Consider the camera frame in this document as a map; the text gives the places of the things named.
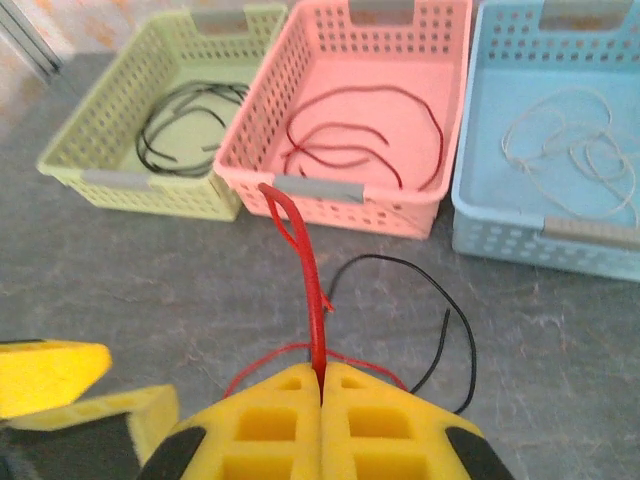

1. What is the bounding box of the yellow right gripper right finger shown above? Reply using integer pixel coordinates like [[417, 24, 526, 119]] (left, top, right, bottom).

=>
[[319, 362, 516, 480]]

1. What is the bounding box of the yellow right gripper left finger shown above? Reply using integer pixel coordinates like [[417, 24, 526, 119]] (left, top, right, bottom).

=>
[[142, 362, 321, 480]]

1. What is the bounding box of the aluminium frame post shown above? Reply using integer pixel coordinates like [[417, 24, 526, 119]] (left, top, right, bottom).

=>
[[0, 0, 66, 79]]

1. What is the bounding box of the light blue perforated plastic basket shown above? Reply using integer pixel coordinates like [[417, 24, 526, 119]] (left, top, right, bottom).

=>
[[451, 0, 640, 281]]

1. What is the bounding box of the thin white cable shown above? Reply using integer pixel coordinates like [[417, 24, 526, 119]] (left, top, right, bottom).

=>
[[501, 87, 639, 219]]

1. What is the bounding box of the pink perforated plastic basket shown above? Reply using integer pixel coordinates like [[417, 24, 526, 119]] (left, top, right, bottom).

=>
[[213, 0, 474, 239]]

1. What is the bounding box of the light green perforated plastic basket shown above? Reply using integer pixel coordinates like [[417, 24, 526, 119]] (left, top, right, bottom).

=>
[[37, 4, 289, 221]]

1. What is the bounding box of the thin black cable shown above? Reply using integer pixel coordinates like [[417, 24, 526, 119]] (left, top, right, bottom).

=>
[[135, 82, 251, 176], [324, 254, 479, 416], [142, 99, 229, 164]]

